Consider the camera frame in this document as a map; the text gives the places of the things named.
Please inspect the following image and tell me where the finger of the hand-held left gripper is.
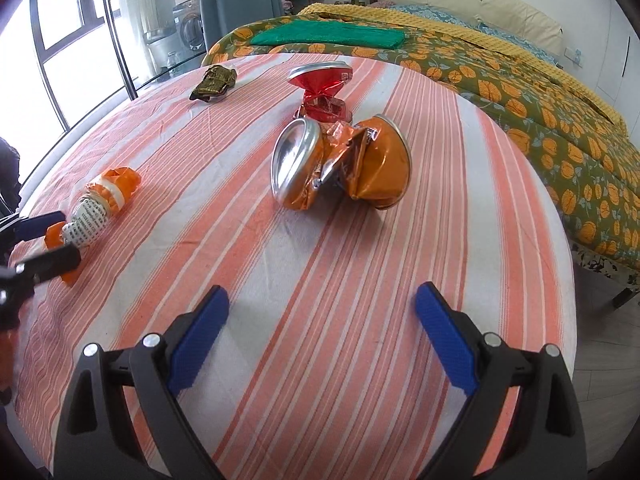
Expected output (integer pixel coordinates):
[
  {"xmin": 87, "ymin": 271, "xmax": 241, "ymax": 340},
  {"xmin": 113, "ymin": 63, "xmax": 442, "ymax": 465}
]
[
  {"xmin": 0, "ymin": 245, "xmax": 83, "ymax": 330},
  {"xmin": 0, "ymin": 211, "xmax": 69, "ymax": 255}
]

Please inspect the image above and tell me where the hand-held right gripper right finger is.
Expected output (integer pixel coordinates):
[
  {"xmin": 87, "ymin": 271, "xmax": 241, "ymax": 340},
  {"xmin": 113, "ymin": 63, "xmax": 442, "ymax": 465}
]
[{"xmin": 414, "ymin": 281, "xmax": 589, "ymax": 480}]

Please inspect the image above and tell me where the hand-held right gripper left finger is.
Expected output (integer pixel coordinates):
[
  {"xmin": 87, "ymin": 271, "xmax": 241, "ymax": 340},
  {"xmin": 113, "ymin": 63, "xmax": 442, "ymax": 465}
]
[{"xmin": 52, "ymin": 284, "xmax": 231, "ymax": 480}]

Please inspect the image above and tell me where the orange white wrapper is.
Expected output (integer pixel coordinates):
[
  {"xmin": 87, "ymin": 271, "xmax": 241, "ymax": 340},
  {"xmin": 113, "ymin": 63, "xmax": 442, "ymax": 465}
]
[{"xmin": 44, "ymin": 166, "xmax": 143, "ymax": 286}]

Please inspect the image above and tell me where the crushed orange can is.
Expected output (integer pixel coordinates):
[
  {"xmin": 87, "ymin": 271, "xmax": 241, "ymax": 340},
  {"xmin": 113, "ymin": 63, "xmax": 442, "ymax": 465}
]
[{"xmin": 270, "ymin": 115, "xmax": 413, "ymax": 211}]

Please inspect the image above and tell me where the striped orange white tablecloth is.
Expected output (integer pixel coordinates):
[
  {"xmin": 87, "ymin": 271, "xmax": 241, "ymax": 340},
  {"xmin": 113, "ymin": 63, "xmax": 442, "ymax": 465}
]
[{"xmin": 7, "ymin": 52, "xmax": 576, "ymax": 480}]

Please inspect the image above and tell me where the patterned bed base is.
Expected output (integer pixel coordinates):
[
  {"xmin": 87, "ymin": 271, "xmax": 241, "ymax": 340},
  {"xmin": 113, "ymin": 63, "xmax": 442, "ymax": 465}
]
[{"xmin": 570, "ymin": 242, "xmax": 640, "ymax": 309}]

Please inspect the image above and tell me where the black framed window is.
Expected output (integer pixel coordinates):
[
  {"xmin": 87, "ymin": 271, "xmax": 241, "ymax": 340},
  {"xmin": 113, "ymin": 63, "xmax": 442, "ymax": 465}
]
[{"xmin": 29, "ymin": 0, "xmax": 122, "ymax": 132}]

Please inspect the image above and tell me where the dark crumpled wrapper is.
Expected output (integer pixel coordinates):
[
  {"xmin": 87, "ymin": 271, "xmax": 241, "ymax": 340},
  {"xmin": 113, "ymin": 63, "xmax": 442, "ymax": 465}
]
[{"xmin": 190, "ymin": 64, "xmax": 239, "ymax": 104}]

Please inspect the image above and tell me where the green floral bed blanket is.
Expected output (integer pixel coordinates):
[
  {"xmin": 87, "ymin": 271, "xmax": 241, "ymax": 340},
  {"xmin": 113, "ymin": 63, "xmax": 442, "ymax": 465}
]
[{"xmin": 201, "ymin": 14, "xmax": 640, "ymax": 282}]

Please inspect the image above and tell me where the black framed glass door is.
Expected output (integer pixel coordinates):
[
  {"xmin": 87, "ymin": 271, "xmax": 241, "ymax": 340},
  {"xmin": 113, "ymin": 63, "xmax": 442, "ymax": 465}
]
[{"xmin": 100, "ymin": 0, "xmax": 207, "ymax": 102}]

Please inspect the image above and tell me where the washing machine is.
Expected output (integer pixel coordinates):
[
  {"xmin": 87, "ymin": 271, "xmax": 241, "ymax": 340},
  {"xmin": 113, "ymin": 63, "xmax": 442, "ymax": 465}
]
[{"xmin": 171, "ymin": 0, "xmax": 207, "ymax": 54}]

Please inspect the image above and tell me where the crushed red can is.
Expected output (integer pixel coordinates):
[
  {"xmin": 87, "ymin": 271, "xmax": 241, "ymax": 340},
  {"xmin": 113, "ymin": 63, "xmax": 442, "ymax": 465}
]
[{"xmin": 286, "ymin": 61, "xmax": 354, "ymax": 124}]

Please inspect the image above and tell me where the yellow knitted blanket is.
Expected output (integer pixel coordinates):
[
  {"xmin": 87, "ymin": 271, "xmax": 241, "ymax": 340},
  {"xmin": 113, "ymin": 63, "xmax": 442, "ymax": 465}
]
[{"xmin": 299, "ymin": 2, "xmax": 632, "ymax": 134}]

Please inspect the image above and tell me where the grey blue curtain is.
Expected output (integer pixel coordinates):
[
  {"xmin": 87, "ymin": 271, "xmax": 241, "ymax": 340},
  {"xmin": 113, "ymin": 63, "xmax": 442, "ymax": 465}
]
[{"xmin": 197, "ymin": 0, "xmax": 281, "ymax": 54}]

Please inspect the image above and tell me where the blue patterned pillow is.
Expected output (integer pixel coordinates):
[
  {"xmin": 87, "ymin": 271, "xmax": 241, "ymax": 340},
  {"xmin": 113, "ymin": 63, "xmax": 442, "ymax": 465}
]
[{"xmin": 390, "ymin": 2, "xmax": 564, "ymax": 69}]

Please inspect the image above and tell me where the folded green cloth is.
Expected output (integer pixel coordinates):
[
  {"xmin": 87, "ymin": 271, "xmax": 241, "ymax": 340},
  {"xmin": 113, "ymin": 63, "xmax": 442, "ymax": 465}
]
[{"xmin": 250, "ymin": 21, "xmax": 406, "ymax": 51}]

